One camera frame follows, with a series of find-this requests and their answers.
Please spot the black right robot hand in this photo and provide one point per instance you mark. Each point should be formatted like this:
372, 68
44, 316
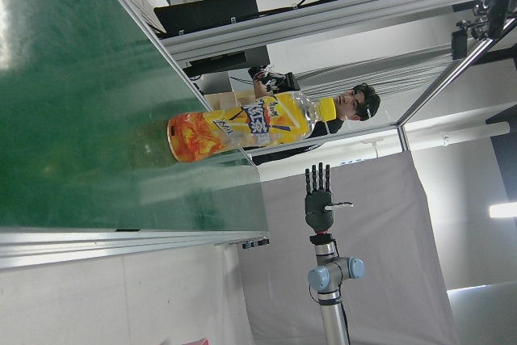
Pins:
319, 211

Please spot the yellow orange drink bottle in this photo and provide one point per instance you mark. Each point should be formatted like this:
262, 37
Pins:
250, 127

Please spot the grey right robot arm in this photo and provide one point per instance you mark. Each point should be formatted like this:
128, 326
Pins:
333, 304

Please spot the red basket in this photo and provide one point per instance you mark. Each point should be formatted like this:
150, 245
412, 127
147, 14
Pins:
198, 342

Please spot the grey cloth curtain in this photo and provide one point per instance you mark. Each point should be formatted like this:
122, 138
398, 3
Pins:
383, 220

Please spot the black table clamp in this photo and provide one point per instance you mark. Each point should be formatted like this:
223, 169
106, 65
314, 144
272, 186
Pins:
255, 243

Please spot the person in black shirt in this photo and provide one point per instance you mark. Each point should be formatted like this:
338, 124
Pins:
361, 102

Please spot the black teleoperation glove device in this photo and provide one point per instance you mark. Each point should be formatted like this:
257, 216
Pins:
278, 82

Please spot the cardboard box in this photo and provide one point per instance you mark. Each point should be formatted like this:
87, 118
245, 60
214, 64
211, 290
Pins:
226, 100

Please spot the black equipment box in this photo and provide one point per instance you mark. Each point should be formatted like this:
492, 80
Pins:
226, 61

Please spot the black flat monitor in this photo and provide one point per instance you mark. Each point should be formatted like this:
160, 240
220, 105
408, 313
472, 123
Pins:
206, 11

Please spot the green table mat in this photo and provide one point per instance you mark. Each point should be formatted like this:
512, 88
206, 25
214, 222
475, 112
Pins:
81, 98

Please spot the thin aluminium cage frame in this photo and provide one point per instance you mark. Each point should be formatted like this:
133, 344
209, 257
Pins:
444, 74

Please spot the aluminium table frame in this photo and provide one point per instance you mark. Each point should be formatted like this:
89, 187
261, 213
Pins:
121, 246

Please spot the wide aluminium frame beam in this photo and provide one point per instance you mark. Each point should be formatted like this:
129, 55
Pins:
343, 9

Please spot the black camera rig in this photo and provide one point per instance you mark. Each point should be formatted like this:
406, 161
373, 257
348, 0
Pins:
493, 13

